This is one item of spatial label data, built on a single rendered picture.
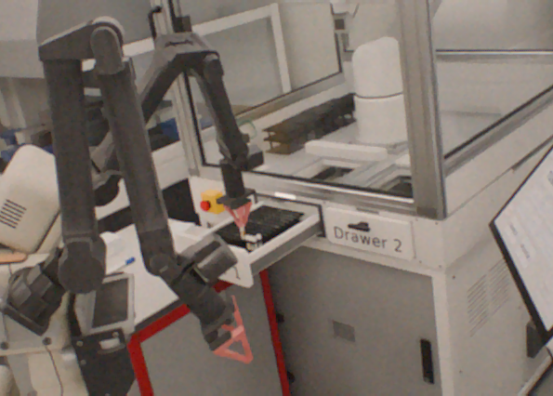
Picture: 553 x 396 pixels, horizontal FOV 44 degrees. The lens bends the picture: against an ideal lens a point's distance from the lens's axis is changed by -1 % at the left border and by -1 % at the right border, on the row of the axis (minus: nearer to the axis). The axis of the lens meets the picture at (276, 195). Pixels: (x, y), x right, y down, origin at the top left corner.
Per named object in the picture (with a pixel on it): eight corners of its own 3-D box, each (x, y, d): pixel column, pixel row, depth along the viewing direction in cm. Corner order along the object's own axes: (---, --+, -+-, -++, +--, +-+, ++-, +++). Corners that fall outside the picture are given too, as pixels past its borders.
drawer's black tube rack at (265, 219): (257, 262, 198) (254, 243, 195) (217, 251, 210) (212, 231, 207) (307, 231, 212) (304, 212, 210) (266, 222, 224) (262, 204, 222)
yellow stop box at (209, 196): (216, 216, 236) (212, 196, 233) (202, 212, 240) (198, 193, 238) (227, 210, 239) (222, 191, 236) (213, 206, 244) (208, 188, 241)
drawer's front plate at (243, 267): (249, 288, 188) (242, 252, 184) (181, 266, 208) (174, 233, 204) (254, 285, 189) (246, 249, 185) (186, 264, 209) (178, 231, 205)
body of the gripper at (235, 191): (257, 195, 196) (253, 170, 193) (231, 208, 189) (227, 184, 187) (241, 191, 200) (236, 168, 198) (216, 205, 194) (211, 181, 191)
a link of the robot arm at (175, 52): (160, 16, 146) (185, 41, 141) (202, 33, 157) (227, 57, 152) (63, 178, 160) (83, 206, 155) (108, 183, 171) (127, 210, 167)
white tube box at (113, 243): (94, 264, 233) (90, 251, 232) (80, 259, 239) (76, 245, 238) (125, 249, 242) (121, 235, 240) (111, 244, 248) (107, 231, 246)
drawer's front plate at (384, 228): (412, 260, 188) (408, 224, 184) (328, 242, 207) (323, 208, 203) (414, 257, 189) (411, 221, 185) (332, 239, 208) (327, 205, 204)
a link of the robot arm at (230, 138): (174, 40, 154) (200, 67, 148) (194, 27, 155) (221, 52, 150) (217, 148, 190) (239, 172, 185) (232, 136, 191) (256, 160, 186)
